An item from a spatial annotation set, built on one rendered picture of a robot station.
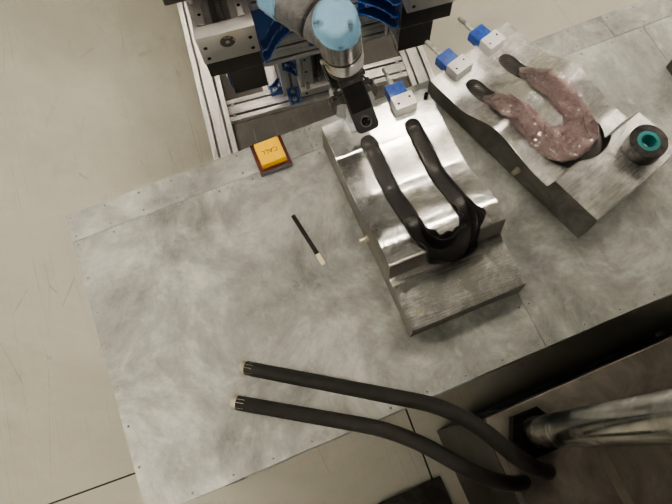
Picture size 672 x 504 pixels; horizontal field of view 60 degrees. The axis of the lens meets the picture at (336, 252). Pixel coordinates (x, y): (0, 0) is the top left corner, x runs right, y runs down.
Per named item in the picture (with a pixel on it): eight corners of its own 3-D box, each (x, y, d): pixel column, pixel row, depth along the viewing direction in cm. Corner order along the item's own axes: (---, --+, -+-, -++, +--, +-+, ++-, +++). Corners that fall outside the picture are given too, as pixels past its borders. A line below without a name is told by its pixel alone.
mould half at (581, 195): (426, 93, 144) (432, 65, 134) (502, 36, 149) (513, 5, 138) (578, 238, 131) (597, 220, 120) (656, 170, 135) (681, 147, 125)
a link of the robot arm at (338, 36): (326, -19, 94) (369, 7, 92) (333, 18, 105) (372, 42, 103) (297, 19, 93) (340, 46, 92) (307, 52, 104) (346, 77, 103)
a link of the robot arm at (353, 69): (369, 57, 103) (327, 77, 103) (370, 69, 107) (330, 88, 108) (352, 22, 104) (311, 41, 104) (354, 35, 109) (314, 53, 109)
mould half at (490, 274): (323, 146, 140) (319, 115, 128) (421, 109, 143) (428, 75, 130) (410, 337, 125) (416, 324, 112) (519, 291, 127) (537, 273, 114)
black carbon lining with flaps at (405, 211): (356, 143, 132) (355, 121, 123) (420, 119, 134) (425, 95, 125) (420, 279, 122) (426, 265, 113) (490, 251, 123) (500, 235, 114)
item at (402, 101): (372, 78, 139) (373, 64, 134) (392, 71, 139) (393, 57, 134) (395, 123, 135) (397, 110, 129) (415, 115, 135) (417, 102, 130)
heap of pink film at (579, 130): (474, 103, 136) (481, 83, 129) (528, 61, 139) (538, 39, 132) (556, 179, 129) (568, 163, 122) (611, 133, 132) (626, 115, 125)
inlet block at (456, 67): (417, 54, 145) (419, 39, 140) (432, 43, 146) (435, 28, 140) (453, 88, 141) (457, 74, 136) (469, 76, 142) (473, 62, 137)
